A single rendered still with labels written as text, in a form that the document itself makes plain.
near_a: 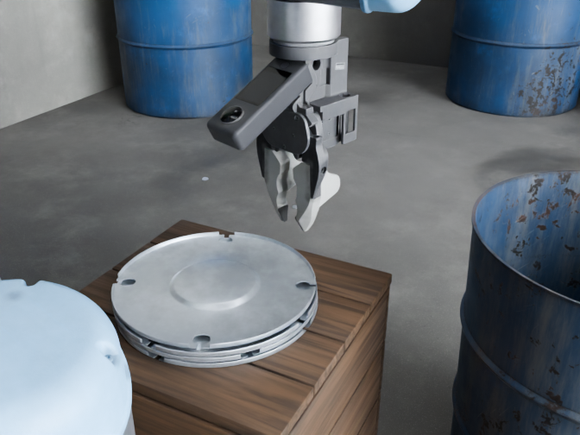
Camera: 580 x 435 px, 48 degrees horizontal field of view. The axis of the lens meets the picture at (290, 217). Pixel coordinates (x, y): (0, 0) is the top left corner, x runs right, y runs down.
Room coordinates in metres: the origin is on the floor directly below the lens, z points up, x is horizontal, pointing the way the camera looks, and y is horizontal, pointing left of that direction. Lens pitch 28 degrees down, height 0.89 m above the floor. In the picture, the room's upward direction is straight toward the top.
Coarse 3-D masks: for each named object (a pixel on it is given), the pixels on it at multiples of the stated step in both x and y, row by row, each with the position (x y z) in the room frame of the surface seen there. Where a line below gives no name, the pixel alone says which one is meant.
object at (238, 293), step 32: (160, 256) 0.85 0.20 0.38; (192, 256) 0.85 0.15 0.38; (224, 256) 0.85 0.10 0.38; (256, 256) 0.85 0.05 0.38; (288, 256) 0.85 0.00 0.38; (128, 288) 0.77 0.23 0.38; (160, 288) 0.77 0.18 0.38; (192, 288) 0.76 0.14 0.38; (224, 288) 0.76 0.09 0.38; (256, 288) 0.76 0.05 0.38; (288, 288) 0.77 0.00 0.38; (128, 320) 0.69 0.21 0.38; (160, 320) 0.69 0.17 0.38; (192, 320) 0.69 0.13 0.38; (224, 320) 0.69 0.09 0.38; (256, 320) 0.69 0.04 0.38; (288, 320) 0.69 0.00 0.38
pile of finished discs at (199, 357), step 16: (224, 240) 0.91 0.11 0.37; (304, 288) 0.78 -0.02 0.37; (304, 320) 0.70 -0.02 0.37; (128, 336) 0.67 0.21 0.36; (272, 336) 0.67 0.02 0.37; (288, 336) 0.67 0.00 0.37; (144, 352) 0.65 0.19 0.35; (160, 352) 0.64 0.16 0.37; (176, 352) 0.63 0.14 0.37; (192, 352) 0.63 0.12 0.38; (208, 352) 0.63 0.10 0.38; (224, 352) 0.63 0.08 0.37; (240, 352) 0.63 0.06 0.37; (256, 352) 0.65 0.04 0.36; (272, 352) 0.65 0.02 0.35
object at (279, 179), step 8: (272, 152) 0.67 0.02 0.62; (280, 152) 0.68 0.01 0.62; (288, 152) 0.69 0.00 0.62; (272, 160) 0.67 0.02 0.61; (280, 160) 0.67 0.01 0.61; (288, 160) 0.67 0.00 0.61; (272, 168) 0.67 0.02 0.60; (280, 168) 0.66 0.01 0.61; (288, 168) 0.67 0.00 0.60; (272, 176) 0.67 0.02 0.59; (280, 176) 0.67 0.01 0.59; (288, 176) 0.69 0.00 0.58; (272, 184) 0.67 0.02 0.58; (280, 184) 0.67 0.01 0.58; (288, 184) 0.69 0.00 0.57; (272, 192) 0.67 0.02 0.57; (280, 192) 0.67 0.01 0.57; (272, 200) 0.67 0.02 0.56; (280, 200) 0.67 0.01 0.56; (280, 208) 0.67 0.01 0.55; (280, 216) 0.67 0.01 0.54
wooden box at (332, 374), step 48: (96, 288) 0.81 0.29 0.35; (336, 288) 0.81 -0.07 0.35; (384, 288) 0.82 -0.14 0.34; (336, 336) 0.69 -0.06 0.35; (384, 336) 0.84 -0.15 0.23; (144, 384) 0.60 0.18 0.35; (192, 384) 0.60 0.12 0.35; (240, 384) 0.60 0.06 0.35; (288, 384) 0.60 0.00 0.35; (336, 384) 0.66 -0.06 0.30; (144, 432) 0.60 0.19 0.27; (192, 432) 0.56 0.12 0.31; (240, 432) 0.54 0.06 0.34; (288, 432) 0.54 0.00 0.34; (336, 432) 0.67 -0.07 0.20
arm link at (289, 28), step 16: (272, 0) 0.65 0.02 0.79; (272, 16) 0.65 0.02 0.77; (288, 16) 0.64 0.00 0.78; (304, 16) 0.64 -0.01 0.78; (320, 16) 0.64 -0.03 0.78; (336, 16) 0.65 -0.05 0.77; (272, 32) 0.65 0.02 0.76; (288, 32) 0.64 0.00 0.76; (304, 32) 0.64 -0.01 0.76; (320, 32) 0.64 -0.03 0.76; (336, 32) 0.65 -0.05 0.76
